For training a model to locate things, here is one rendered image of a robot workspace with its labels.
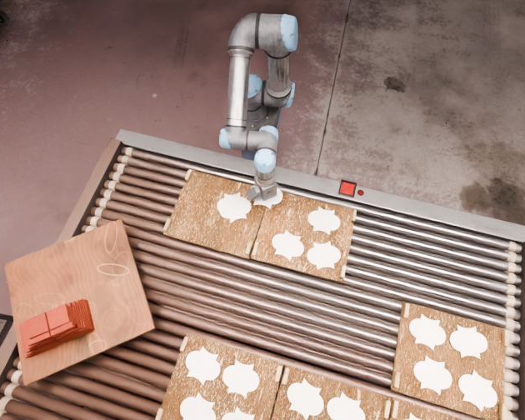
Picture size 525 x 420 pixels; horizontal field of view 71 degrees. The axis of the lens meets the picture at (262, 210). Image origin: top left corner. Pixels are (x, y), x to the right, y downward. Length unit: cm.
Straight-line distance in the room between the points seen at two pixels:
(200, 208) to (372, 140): 179
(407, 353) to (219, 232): 92
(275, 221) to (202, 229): 33
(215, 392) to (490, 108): 305
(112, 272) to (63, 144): 196
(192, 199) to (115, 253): 42
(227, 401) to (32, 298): 87
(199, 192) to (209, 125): 143
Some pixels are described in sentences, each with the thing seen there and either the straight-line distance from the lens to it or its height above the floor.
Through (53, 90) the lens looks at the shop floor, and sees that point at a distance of 386.
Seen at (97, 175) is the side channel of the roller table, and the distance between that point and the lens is 198.
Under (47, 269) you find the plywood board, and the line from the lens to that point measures 179.
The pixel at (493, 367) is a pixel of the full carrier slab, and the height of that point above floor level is 94.
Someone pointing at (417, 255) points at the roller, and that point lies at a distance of 180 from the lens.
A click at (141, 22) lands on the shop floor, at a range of 413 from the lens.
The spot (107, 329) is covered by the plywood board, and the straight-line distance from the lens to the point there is 162.
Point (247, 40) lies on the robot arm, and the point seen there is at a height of 156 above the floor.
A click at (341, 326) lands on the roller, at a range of 164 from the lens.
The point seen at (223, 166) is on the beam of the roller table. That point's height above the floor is 91.
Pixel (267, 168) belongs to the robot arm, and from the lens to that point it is 134.
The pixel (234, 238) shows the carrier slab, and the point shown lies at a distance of 169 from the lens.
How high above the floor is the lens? 252
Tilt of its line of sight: 67 degrees down
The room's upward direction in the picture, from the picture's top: 3 degrees counter-clockwise
